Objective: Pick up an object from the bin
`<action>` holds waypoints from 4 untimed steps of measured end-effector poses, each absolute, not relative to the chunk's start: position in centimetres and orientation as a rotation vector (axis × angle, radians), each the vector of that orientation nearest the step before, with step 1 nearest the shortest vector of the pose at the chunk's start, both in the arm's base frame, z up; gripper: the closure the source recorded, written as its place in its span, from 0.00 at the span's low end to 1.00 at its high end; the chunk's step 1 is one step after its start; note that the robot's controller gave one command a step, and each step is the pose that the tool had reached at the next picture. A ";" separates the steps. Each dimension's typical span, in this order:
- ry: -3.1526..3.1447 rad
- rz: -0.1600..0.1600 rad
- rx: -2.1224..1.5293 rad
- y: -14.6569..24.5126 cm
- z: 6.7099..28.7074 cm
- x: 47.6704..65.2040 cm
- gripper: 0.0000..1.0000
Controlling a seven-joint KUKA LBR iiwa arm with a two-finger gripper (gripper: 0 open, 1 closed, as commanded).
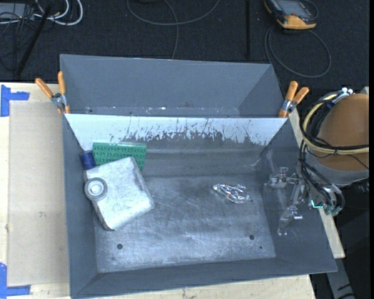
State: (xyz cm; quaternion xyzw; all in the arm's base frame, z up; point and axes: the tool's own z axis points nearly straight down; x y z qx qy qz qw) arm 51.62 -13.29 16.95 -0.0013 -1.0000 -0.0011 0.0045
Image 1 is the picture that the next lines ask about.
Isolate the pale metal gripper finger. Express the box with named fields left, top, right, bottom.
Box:
left=264, top=166, right=300, bottom=189
left=276, top=204, right=304, bottom=237

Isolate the crumpled clear plastic wrap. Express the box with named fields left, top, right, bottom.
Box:
left=212, top=183, right=251, bottom=204

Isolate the grey metal bin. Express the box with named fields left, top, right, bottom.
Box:
left=59, top=54, right=338, bottom=299

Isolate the white flat block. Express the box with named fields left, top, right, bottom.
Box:
left=83, top=156, right=156, bottom=232

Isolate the dark green flat block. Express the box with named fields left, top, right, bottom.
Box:
left=92, top=141, right=148, bottom=172

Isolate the blue small block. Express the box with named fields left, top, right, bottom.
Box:
left=79, top=151, right=97, bottom=170

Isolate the pale wood flat board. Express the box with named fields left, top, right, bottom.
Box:
left=6, top=100, right=70, bottom=288

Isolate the grey ring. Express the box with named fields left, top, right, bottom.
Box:
left=84, top=177, right=109, bottom=202

